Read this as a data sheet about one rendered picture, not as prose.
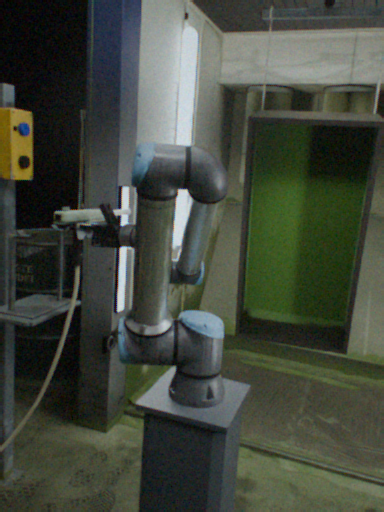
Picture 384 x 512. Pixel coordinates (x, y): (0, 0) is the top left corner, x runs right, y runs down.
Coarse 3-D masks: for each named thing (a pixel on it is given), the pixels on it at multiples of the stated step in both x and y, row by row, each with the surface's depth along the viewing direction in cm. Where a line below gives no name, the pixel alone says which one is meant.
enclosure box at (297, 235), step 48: (288, 144) 256; (336, 144) 250; (288, 192) 265; (336, 192) 259; (288, 240) 275; (336, 240) 268; (240, 288) 256; (288, 288) 286; (336, 288) 278; (240, 336) 266; (288, 336) 268; (336, 336) 269
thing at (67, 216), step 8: (64, 208) 169; (128, 208) 211; (64, 216) 167; (72, 216) 171; (80, 216) 175; (88, 216) 180; (96, 216) 185; (56, 224) 168; (64, 224) 168; (80, 240) 179; (80, 248) 179; (80, 256) 180; (80, 264) 180
